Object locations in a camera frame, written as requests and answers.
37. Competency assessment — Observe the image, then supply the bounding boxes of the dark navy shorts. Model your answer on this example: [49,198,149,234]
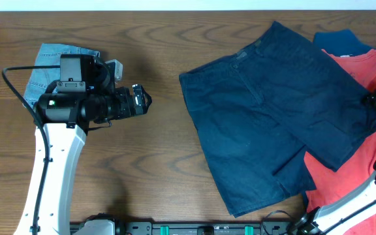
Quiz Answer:
[179,22,376,217]

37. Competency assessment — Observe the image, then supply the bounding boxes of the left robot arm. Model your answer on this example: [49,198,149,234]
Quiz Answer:
[15,54,152,234]

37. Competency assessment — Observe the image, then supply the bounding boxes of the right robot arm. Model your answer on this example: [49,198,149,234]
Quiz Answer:
[287,160,376,235]

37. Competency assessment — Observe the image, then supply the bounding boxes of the red t-shirt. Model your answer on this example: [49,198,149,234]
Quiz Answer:
[304,50,376,234]

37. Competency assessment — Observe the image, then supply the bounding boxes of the blue t-shirt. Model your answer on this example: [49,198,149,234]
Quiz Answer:
[313,29,376,57]

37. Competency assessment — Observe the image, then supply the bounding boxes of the folded light blue denim shorts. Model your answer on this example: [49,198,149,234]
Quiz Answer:
[23,44,100,107]

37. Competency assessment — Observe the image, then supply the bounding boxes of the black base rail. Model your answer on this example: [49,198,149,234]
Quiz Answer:
[70,213,291,235]

